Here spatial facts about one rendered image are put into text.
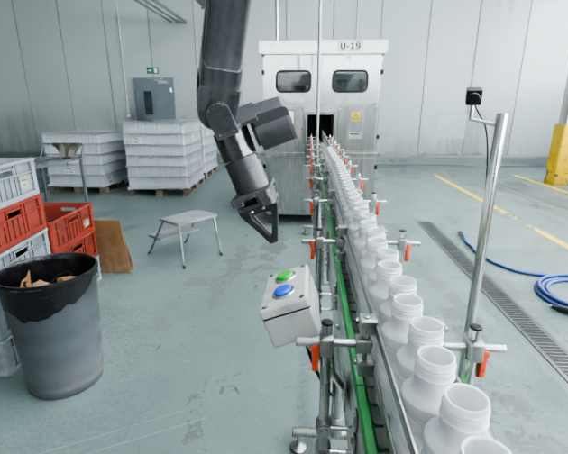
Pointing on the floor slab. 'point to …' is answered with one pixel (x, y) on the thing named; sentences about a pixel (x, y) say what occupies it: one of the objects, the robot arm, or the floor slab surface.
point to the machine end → (290, 172)
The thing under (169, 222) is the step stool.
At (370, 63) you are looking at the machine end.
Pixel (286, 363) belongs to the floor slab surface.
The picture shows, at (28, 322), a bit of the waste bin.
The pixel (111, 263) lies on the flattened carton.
